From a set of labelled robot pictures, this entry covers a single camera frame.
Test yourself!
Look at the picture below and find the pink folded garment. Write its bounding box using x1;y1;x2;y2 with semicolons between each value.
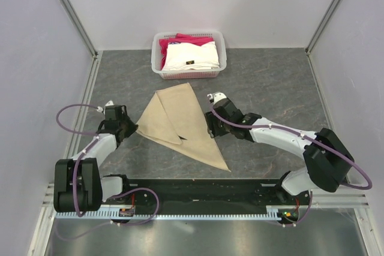
158;33;214;69

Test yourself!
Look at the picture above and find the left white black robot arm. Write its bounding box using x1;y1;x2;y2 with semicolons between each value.
53;101;138;217

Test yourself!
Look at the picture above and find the white plastic basket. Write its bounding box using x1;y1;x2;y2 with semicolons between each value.
151;31;227;79

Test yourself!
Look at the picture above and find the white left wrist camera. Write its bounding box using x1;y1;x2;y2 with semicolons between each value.
104;100;115;109

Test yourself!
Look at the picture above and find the beige cloth napkin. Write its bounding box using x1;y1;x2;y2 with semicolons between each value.
137;83;230;171

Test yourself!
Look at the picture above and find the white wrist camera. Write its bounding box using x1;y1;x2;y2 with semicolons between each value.
207;92;227;104
104;100;115;109

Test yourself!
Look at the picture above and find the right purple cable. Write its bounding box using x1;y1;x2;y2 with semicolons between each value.
209;103;373;228

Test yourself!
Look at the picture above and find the right aluminium frame post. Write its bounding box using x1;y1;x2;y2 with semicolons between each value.
305;0;342;56

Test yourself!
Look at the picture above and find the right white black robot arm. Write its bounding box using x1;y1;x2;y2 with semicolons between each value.
205;92;354;204

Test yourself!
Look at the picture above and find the white folded shirt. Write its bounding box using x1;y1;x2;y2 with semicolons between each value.
162;41;220;71

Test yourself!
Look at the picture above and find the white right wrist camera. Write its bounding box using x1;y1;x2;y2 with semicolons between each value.
207;92;227;104

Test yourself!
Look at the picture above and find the blue slotted cable duct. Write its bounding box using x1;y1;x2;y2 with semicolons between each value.
56;206;281;221

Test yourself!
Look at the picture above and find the aluminium frame post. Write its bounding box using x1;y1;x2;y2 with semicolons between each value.
305;0;342;56
59;0;98;58

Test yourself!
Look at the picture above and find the left aluminium frame post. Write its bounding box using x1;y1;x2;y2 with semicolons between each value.
59;0;98;58

